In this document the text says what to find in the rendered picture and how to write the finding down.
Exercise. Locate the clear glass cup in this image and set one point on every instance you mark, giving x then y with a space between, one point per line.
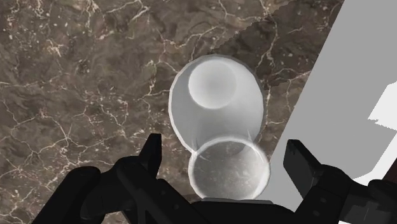
217 118

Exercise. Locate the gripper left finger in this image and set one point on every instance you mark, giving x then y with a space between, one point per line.
133 186

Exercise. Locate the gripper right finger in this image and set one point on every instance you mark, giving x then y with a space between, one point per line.
325 189

